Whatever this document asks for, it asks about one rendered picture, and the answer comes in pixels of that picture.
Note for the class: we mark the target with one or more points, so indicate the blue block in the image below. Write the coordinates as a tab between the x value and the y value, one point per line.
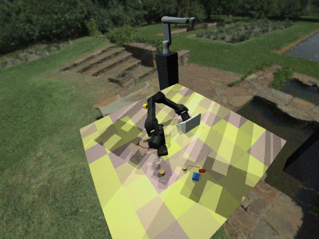
195	176

